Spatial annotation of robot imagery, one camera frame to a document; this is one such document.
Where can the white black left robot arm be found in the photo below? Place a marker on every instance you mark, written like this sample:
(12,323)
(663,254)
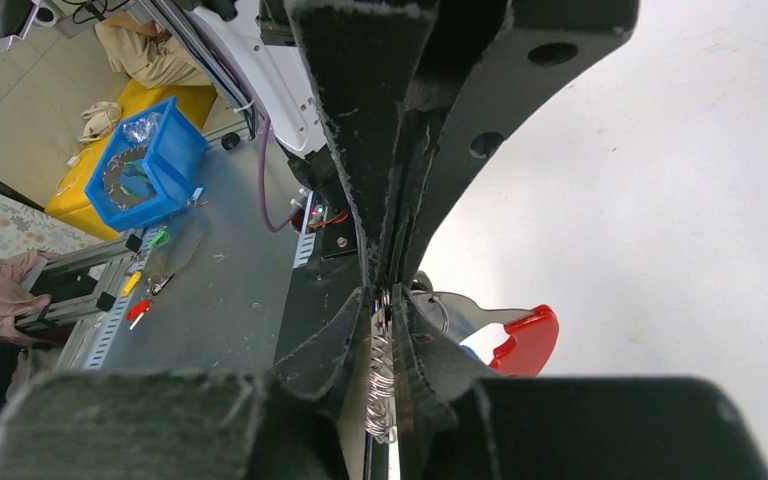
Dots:
(407,100)

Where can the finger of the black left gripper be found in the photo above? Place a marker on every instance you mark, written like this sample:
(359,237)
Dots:
(361,57)
(537,48)

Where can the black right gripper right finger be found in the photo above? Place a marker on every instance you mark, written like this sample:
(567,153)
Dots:
(439,384)

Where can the blue plastic bin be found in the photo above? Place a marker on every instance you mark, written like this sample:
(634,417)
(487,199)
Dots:
(173,158)

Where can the yellow box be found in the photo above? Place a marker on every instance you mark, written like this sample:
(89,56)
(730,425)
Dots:
(109,175)

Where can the blue key tag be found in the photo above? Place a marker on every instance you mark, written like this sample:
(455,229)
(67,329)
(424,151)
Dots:
(471,352)

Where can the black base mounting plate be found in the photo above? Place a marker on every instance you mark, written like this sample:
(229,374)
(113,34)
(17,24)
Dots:
(325,271)

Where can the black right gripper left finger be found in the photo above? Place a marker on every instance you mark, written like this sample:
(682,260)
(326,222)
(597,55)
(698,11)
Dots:
(320,369)

